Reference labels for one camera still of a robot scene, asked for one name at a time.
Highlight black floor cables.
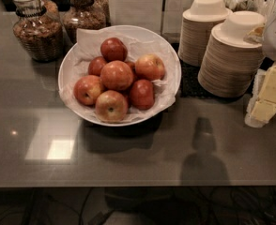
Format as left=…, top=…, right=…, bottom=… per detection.
left=0, top=187, right=276, bottom=225

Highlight stack of paper bowls front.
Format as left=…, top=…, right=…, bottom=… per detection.
left=197, top=11, right=265, bottom=98

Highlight white bowl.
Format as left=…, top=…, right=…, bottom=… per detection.
left=57, top=24, right=182, bottom=128

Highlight yellow-red apple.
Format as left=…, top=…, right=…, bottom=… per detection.
left=95, top=90, right=129, bottom=123
left=135, top=53, right=165, bottom=81

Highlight yellow-red apple right back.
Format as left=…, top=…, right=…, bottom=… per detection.
left=135, top=53, right=165, bottom=81

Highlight small red apple left back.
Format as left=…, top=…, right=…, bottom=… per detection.
left=88, top=56, right=107, bottom=76

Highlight white paper liner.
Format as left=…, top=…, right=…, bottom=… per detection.
left=61, top=26, right=178, bottom=124

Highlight yellow-red apple front centre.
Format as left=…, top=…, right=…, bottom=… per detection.
left=95, top=90, right=129, bottom=123

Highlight large red apple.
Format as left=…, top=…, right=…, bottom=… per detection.
left=100, top=60, right=133, bottom=91

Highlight glass granola jar left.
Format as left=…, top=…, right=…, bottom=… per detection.
left=12, top=0, right=63, bottom=62

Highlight red-yellow apple front left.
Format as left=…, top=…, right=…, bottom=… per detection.
left=73, top=75, right=105, bottom=106

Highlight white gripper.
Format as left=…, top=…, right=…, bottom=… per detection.
left=244, top=10, right=276, bottom=128

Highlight glass granola jar middle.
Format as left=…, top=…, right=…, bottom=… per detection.
left=62, top=0, right=106, bottom=44

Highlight small hidden red apple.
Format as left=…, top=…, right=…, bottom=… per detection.
left=125, top=61, right=138, bottom=82

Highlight dark red apple front right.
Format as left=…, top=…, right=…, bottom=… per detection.
left=130, top=79, right=155, bottom=110

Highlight stack of paper bowls rear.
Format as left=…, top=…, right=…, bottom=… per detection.
left=178, top=0, right=231, bottom=67

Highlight red apple at back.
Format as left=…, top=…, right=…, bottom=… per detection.
left=100, top=37, right=128, bottom=62

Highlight white napkin dispenser box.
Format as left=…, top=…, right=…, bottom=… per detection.
left=109, top=0, right=193, bottom=35

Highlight stack of paper bowls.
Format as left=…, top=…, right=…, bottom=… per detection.
left=197, top=11, right=265, bottom=98
left=178, top=0, right=231, bottom=67

